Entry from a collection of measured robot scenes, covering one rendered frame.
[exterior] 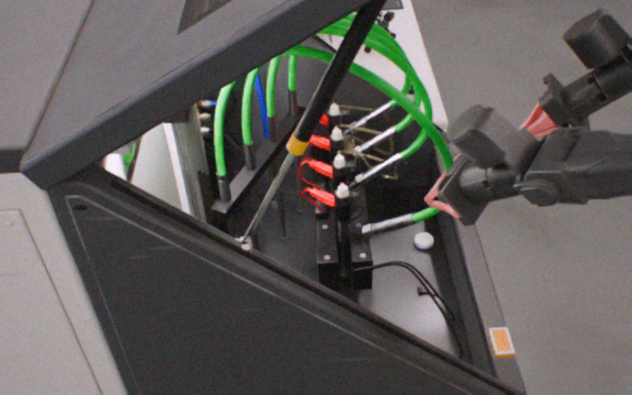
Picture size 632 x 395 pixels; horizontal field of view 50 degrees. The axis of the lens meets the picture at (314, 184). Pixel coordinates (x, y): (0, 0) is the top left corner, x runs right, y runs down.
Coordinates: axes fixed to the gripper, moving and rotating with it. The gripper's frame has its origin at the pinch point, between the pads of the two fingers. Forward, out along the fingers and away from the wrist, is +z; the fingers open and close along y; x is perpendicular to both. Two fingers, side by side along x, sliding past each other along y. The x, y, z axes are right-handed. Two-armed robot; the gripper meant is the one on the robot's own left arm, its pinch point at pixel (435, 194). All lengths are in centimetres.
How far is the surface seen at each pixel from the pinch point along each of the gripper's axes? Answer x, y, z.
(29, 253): -34, 44, -1
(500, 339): 26.8, 5.1, 6.8
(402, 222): 0.9, 4.0, 5.9
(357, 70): -22.1, 0.4, -7.0
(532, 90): 74, -182, 156
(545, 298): 97, -68, 98
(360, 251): 5.7, 3.3, 25.9
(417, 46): -5, -63, 56
